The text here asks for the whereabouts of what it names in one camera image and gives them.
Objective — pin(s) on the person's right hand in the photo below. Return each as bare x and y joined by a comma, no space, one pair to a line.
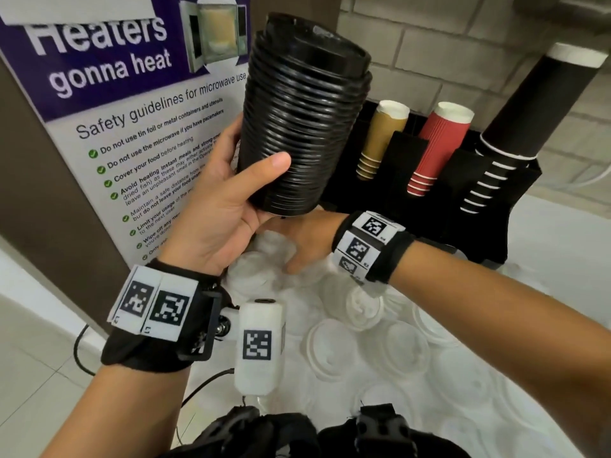
315,238

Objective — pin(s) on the person's left hand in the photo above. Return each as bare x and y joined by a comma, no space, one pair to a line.
210,224

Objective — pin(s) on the black cup holder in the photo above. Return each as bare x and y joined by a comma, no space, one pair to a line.
405,205

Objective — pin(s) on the stack of black lids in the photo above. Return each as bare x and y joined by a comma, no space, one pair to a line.
305,114

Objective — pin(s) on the white lids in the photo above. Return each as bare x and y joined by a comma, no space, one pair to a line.
405,348

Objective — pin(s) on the person's left forearm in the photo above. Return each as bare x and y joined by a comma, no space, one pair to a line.
119,414

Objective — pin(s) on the person's right forearm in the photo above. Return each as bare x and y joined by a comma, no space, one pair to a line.
501,329

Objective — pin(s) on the black right wrist marker band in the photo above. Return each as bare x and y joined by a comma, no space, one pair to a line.
391,257

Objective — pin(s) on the black wrist marker band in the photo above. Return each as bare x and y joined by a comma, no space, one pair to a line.
138,350
391,257

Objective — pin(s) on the stack of gold paper cups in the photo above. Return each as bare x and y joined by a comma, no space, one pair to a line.
379,138

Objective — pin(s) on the microwave safety poster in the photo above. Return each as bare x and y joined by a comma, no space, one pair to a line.
119,138

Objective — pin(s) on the black left wrist marker band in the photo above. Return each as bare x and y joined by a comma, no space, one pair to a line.
138,350

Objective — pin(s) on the stack of red paper cups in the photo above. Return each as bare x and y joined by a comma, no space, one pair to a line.
439,147

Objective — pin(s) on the black chest harness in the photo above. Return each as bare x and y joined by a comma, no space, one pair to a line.
286,436

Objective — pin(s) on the stack of black paper cups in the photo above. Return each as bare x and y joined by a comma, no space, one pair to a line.
534,109

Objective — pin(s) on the grey wall-mounted appliance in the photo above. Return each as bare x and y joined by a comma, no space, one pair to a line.
573,9

